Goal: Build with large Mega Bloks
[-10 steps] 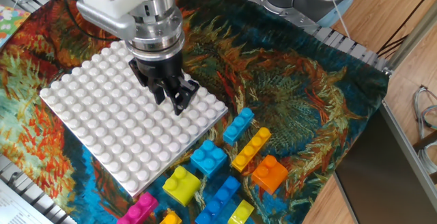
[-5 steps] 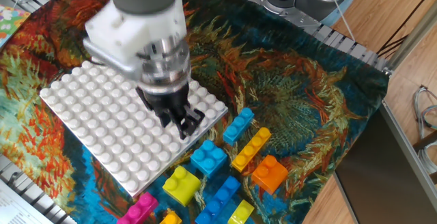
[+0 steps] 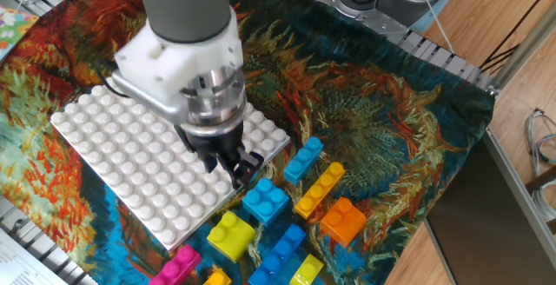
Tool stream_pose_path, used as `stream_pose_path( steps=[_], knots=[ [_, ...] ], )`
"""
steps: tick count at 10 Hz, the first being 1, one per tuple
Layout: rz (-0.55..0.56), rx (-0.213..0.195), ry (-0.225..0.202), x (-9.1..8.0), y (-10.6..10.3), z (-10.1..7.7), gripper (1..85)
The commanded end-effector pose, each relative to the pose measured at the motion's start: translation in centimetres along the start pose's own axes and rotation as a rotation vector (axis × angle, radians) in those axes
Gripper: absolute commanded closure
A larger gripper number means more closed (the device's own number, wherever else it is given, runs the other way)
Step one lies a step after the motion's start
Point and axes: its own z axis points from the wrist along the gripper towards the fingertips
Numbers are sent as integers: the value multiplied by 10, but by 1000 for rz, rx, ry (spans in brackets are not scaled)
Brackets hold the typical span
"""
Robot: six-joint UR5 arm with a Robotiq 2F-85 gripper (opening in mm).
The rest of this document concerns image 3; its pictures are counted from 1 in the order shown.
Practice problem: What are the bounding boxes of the aluminium bar beside panel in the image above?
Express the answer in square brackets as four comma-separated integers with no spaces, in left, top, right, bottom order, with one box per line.
[484,126,556,251]

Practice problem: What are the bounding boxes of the printed white paper sheet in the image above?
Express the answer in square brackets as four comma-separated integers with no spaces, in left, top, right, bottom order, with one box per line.
[0,226,70,285]

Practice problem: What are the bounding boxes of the small lime block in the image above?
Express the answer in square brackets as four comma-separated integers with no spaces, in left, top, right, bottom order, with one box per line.
[288,253,325,285]

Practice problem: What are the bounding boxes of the small yellow four-stud block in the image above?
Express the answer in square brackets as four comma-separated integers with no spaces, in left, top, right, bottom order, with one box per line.
[294,161,347,220]

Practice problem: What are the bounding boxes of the dark grey panel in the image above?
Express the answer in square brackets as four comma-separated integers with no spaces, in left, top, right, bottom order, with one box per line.
[423,135,556,285]

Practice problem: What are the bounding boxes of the magenta three-stud block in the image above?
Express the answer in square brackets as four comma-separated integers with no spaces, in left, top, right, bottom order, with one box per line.
[149,244,203,285]

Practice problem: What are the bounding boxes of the large yellow four-stud block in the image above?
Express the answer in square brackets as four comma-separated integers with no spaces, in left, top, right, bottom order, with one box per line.
[202,267,233,285]

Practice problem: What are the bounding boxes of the aluminium frame post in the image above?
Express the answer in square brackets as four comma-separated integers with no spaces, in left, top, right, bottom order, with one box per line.
[486,0,556,97]

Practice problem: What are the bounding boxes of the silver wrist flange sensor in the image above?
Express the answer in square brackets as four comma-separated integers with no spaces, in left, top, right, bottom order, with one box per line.
[110,67,248,138]

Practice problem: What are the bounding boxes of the white studded baseplate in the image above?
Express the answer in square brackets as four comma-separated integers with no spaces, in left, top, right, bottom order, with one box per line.
[50,83,291,252]

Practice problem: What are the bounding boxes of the sunflower painting patterned cloth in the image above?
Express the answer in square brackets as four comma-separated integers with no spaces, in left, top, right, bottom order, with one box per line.
[0,0,496,285]

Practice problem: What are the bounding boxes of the dark blue four-stud block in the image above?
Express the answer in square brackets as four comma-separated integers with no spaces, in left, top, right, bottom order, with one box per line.
[247,223,308,285]

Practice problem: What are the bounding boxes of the white wrist adapter block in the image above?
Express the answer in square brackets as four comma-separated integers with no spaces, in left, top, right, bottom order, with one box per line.
[112,9,244,112]

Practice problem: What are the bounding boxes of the floral patterned sheet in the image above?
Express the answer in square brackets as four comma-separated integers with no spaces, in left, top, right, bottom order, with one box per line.
[0,5,40,63]

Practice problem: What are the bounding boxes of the light blue square block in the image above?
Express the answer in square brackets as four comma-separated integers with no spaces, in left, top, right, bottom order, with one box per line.
[242,177,290,228]

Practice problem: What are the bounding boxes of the white zip tie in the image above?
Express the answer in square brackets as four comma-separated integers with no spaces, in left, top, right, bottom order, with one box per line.
[423,0,455,56]

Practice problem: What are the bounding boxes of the grey cable bundle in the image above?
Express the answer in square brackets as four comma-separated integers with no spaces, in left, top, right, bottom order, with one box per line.
[524,109,556,223]

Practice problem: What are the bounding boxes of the large lime two-stud block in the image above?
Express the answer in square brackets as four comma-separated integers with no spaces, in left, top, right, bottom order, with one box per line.
[206,210,257,264]

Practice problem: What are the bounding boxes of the orange two-stud block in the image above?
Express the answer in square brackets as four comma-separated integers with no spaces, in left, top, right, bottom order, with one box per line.
[319,196,367,249]

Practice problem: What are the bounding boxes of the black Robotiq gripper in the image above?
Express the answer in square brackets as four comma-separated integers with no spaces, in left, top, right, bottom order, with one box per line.
[173,119,265,190]

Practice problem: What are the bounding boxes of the black floor cables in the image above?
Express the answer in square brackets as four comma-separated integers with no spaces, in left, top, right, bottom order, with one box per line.
[480,0,556,73]

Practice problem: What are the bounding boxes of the light blue three-stud block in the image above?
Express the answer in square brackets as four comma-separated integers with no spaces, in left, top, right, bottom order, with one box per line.
[283,136,325,187]

